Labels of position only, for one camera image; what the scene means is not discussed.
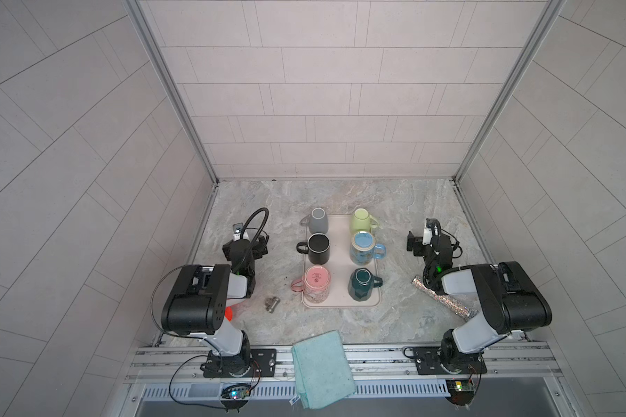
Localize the left circuit board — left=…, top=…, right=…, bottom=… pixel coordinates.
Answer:
left=221, top=383, right=251, bottom=401

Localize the aluminium rail frame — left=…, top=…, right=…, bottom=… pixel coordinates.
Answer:
left=109, top=338, right=582, bottom=416

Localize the beige tray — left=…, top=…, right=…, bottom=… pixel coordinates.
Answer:
left=300, top=215, right=382, bottom=309

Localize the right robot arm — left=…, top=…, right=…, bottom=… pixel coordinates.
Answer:
left=406, top=219, right=552, bottom=374

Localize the right circuit board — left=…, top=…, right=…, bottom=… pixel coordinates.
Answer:
left=445, top=380, right=476, bottom=407

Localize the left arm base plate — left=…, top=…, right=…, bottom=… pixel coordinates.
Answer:
left=200, top=349, right=276, bottom=378

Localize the glitter tube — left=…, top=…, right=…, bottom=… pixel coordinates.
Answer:
left=412, top=276, right=477, bottom=321

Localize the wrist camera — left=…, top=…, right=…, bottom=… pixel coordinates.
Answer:
left=233, top=222, right=243, bottom=241
left=423, top=218, right=441, bottom=246

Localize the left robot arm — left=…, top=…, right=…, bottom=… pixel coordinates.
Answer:
left=160, top=236, right=269, bottom=378

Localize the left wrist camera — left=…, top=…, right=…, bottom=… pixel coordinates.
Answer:
left=233, top=222, right=243, bottom=241

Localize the pink mug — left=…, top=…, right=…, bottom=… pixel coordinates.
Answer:
left=290, top=265, right=331, bottom=304

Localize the teal cloth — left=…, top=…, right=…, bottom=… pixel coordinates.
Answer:
left=291, top=331, right=356, bottom=409

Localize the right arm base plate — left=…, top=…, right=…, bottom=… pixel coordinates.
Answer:
left=402, top=347, right=488, bottom=375

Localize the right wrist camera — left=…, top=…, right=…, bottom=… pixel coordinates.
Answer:
left=423, top=218, right=441, bottom=246

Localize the metal pipe fitting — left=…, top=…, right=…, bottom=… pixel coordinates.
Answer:
left=265, top=296, right=280, bottom=314

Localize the blue butterfly mug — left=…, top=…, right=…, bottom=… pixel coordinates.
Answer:
left=350, top=231, right=387, bottom=266

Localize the dark green mug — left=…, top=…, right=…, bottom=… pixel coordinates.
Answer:
left=348, top=268, right=384, bottom=302

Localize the circuit board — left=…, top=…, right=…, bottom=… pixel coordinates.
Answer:
left=445, top=380, right=476, bottom=407
left=221, top=383, right=251, bottom=401

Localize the grey mug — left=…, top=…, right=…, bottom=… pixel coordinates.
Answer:
left=300, top=207, right=329, bottom=235

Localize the light green mug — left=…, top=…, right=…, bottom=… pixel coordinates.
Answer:
left=350, top=208, right=380, bottom=235

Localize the black mug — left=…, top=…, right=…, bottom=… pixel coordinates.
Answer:
left=297, top=233, right=330, bottom=265

